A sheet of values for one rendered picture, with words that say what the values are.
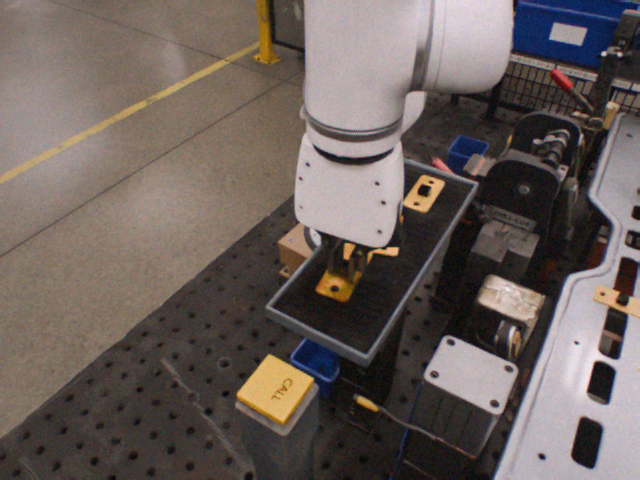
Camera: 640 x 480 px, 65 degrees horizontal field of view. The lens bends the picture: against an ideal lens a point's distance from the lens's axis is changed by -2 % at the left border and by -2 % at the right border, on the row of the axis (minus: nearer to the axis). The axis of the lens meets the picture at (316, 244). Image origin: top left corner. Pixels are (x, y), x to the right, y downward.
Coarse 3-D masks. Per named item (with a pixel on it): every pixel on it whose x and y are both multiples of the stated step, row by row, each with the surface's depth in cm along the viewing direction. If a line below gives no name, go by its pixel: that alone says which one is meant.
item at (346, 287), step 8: (344, 248) 60; (352, 248) 60; (344, 256) 59; (368, 256) 60; (344, 264) 58; (336, 272) 58; (344, 272) 57; (328, 280) 57; (336, 280) 57; (344, 280) 57; (320, 288) 56; (328, 288) 56; (344, 288) 56; (352, 288) 56; (328, 296) 55; (336, 296) 55; (344, 296) 55
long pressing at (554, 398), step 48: (624, 144) 115; (624, 192) 103; (624, 240) 93; (576, 288) 84; (576, 336) 77; (624, 336) 77; (528, 384) 71; (576, 384) 71; (624, 384) 71; (528, 432) 66; (576, 432) 67; (624, 432) 66
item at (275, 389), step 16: (272, 368) 55; (288, 368) 55; (256, 384) 54; (272, 384) 54; (288, 384) 54; (304, 384) 54; (240, 400) 53; (256, 400) 52; (272, 400) 52; (288, 400) 53; (272, 416) 51; (288, 416) 52
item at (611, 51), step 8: (608, 48) 102; (616, 48) 102; (600, 56) 103; (608, 56) 101; (616, 56) 101; (624, 56) 101; (632, 56) 100; (608, 64) 102; (608, 72) 103; (600, 80) 105; (608, 80) 104; (600, 88) 106; (608, 88) 105; (600, 96) 107; (608, 96) 108; (600, 104) 108; (600, 112) 109
